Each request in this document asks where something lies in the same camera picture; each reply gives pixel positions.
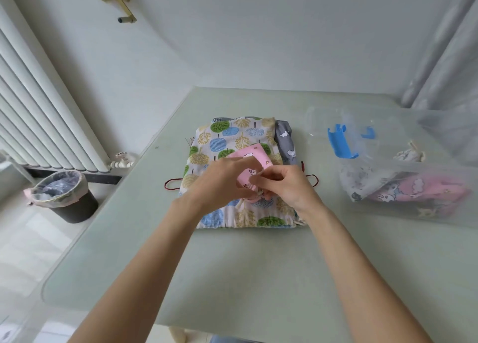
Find person's left hand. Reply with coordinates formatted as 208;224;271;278
178;156;263;221

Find person's right hand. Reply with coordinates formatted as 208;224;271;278
248;165;324;217

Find pink printed drawstring bag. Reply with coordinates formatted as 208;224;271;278
227;144;276;205

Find person's left forearm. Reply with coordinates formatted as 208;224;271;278
67;196;210;343

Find person's right forearm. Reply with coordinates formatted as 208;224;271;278
299;199;434;343

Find tree print fabric bag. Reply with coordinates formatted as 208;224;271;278
179;117;305;230

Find grey printed fabric bag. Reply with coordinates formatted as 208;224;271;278
274;119;300;166

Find large blue box latch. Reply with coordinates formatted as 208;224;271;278
327;124;360;160

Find white cat print cloth bag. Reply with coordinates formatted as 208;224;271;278
339;163;397;202

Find white radiator valve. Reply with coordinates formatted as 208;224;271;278
109;151;136;170

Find pink cartoon print cloth bag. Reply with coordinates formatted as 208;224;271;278
367;174;472;219

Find clear plastic storage box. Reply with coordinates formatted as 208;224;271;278
303;105;478;228

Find dark grey trash bin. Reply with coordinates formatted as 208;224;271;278
25;170;99;224

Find clear pink bin liner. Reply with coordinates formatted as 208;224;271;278
24;170;89;207

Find white panel radiator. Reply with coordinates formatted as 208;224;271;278
0;1;111;174

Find grey patterned curtain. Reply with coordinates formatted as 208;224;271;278
401;0;478;113

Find beige cloth bag with cord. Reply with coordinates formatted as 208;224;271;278
393;140;426;163

